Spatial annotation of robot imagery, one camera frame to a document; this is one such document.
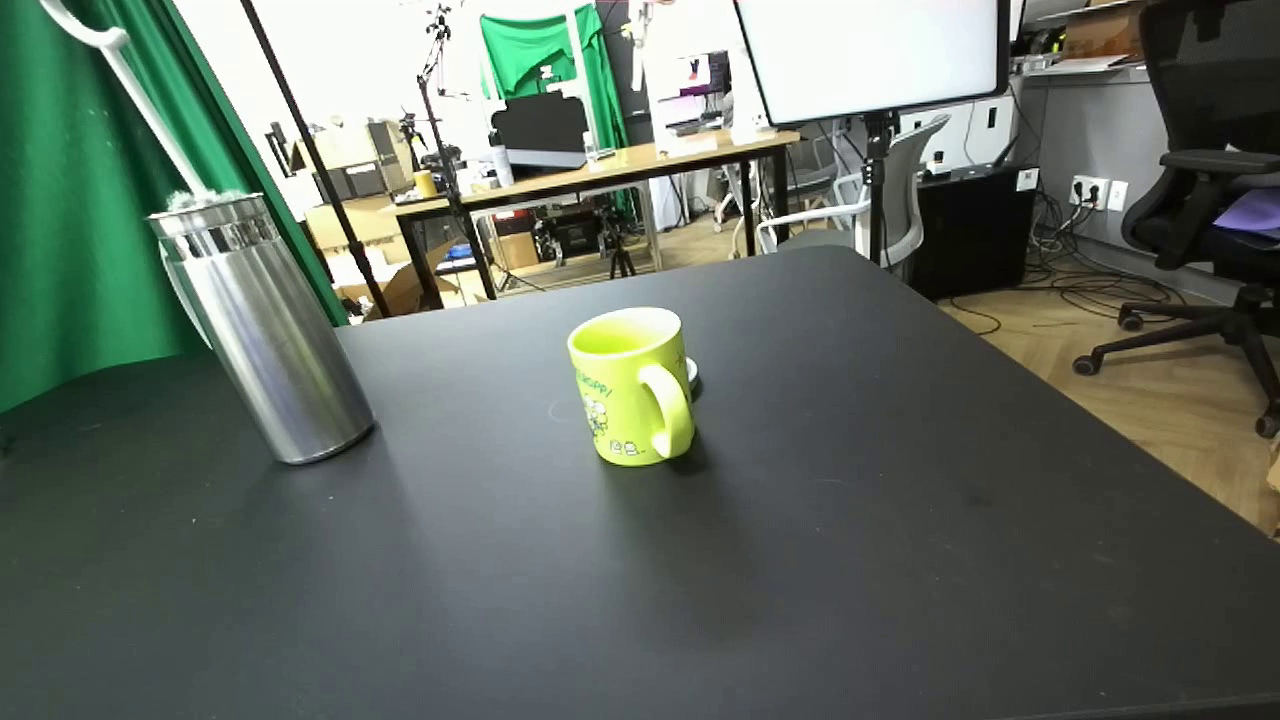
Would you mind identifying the white wall outlet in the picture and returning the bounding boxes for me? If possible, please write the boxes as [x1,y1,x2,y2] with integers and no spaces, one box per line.
[1067,173,1130,218]

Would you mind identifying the black slanted pole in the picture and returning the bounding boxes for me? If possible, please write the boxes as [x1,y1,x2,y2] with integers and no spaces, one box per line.
[234,0,393,319]

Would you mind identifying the brown cardboard box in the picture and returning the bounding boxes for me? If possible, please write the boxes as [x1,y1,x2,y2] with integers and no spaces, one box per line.
[1057,5,1153,65]

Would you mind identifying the black desk equipment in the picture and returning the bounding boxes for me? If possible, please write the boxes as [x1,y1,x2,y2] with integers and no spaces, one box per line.
[488,92,592,173]

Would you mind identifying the small black tripod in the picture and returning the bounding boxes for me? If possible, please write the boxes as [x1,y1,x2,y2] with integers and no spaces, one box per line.
[600,225,640,280]

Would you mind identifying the green curtain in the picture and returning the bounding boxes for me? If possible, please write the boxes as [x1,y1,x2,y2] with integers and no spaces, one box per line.
[0,0,352,415]

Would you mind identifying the wooden desk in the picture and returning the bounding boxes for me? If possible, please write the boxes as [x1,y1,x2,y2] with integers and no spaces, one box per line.
[393,128,805,312]

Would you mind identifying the hanging green cloth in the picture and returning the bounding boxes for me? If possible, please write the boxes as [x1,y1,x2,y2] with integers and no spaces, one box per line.
[476,5,633,151]

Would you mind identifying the black computer box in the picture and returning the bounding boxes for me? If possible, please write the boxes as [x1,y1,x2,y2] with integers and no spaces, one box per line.
[902,163,1043,303]

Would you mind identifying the yellow mug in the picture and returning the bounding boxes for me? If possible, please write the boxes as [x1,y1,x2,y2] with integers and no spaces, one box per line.
[563,303,699,471]

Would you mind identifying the black camera stand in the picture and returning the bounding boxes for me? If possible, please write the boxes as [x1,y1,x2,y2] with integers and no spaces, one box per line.
[413,5,499,303]

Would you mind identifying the white grey chair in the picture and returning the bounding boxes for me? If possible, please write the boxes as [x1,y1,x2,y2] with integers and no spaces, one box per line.
[756,117,950,272]

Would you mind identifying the white screen monitor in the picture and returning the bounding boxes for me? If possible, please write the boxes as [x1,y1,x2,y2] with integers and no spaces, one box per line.
[728,0,1013,267]

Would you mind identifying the black office chair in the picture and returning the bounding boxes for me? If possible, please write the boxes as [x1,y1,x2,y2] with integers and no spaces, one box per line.
[1073,0,1280,443]

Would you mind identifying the stainless steel flask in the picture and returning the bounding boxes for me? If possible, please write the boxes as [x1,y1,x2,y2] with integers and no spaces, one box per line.
[143,190,378,471]

